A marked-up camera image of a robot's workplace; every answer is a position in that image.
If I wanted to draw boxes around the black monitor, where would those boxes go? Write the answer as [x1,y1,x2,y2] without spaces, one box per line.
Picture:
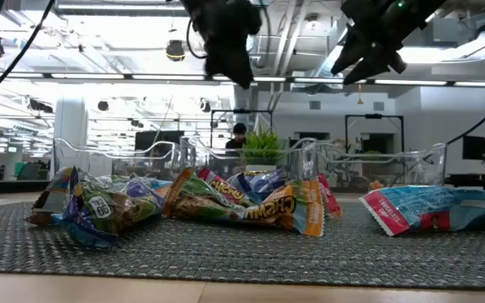
[134,130,186,154]

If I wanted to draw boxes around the black hanging ceiling device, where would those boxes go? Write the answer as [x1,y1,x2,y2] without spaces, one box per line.
[165,39,187,63]

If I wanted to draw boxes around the grey woven placemat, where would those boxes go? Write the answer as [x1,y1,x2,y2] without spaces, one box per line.
[0,200,485,292]

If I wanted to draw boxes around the clear plastic bin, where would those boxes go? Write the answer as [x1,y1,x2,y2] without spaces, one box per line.
[309,141,448,191]
[51,137,182,191]
[179,135,317,187]

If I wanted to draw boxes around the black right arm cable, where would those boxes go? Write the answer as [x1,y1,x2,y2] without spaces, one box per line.
[445,92,485,146]

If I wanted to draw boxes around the black side table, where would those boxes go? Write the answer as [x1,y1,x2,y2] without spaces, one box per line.
[444,172,485,191]

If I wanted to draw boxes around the white column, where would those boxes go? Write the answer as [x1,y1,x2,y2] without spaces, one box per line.
[52,98,89,178]

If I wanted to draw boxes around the green bin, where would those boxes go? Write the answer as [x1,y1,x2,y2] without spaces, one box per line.
[13,162,42,182]

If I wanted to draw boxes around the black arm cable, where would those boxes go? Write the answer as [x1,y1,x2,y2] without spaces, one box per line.
[0,0,56,104]
[445,92,485,146]

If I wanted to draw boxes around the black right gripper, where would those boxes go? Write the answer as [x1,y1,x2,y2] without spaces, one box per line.
[330,0,427,86]

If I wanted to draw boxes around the green potted plant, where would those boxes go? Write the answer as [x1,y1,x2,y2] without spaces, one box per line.
[241,127,285,173]

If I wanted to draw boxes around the person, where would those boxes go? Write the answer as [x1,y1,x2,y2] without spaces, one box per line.
[224,122,248,152]

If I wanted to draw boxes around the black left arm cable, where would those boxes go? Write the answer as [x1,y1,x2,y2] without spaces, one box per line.
[0,0,56,104]

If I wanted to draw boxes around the black metal rig frame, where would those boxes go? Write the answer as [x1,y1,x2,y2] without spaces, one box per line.
[210,109,274,149]
[344,113,406,154]

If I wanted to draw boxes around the overhead LED strip bar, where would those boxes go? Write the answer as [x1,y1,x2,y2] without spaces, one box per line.
[0,72,485,88]

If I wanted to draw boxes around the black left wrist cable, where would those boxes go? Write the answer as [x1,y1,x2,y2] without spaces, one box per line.
[185,18,208,61]

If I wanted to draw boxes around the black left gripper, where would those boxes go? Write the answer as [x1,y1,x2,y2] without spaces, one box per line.
[180,0,265,90]

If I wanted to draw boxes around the black wall box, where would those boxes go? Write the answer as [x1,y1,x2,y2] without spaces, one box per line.
[461,135,485,162]

